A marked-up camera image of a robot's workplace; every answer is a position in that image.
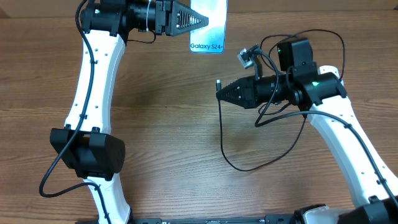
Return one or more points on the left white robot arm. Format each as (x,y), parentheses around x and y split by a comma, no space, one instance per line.
(85,143)

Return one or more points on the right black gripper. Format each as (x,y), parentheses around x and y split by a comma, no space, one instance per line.
(247,89)

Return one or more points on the white power strip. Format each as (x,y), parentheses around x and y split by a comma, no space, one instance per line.
(328,69)

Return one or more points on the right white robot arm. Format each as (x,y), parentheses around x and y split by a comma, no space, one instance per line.
(321,98)

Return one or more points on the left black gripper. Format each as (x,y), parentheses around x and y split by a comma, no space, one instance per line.
(170,18)

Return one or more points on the Galaxy S24 smartphone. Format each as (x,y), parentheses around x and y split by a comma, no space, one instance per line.
(211,38)

